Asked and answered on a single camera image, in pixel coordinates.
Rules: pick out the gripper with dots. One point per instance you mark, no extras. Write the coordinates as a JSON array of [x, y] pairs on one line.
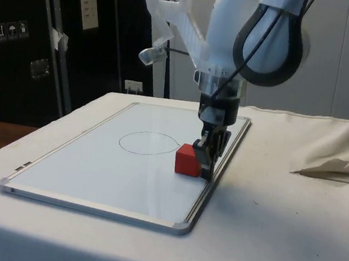
[[224, 111]]

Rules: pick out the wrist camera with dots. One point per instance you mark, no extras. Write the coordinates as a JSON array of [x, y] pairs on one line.
[[182, 18]]

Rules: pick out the whiteboard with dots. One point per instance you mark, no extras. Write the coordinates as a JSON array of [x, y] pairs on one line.
[[110, 167]]

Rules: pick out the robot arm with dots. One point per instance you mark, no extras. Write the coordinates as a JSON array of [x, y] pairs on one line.
[[223, 32]]

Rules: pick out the black cabinet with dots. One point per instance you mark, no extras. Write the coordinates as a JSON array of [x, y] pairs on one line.
[[17, 71]]

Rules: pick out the red cube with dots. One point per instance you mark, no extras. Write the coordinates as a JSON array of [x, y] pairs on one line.
[[186, 161]]

